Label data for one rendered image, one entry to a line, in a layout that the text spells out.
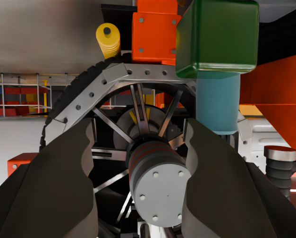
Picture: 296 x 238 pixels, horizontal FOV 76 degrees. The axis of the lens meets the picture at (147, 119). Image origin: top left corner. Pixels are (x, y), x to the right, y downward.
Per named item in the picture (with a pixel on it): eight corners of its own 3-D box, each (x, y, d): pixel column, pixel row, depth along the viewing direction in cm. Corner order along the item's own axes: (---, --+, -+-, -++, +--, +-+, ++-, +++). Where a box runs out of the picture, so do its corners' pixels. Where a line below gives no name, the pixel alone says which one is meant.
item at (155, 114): (107, 112, 98) (120, 171, 101) (106, 113, 90) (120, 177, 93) (167, 100, 101) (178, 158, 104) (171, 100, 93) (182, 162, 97)
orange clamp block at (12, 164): (56, 151, 54) (22, 152, 53) (45, 159, 46) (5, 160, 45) (57, 175, 54) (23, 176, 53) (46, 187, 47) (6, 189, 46)
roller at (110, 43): (105, 51, 73) (106, 67, 73) (93, 16, 44) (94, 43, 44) (121, 52, 73) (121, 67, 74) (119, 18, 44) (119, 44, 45)
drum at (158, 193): (128, 138, 55) (128, 185, 56) (130, 160, 34) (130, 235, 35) (175, 138, 57) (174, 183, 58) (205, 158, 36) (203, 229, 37)
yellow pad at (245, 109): (223, 104, 106) (223, 113, 106) (238, 104, 92) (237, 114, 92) (246, 104, 107) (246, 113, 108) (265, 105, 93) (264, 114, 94)
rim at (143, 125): (77, 198, 80) (192, 203, 86) (57, 236, 57) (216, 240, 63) (88, 76, 76) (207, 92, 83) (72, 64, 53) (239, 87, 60)
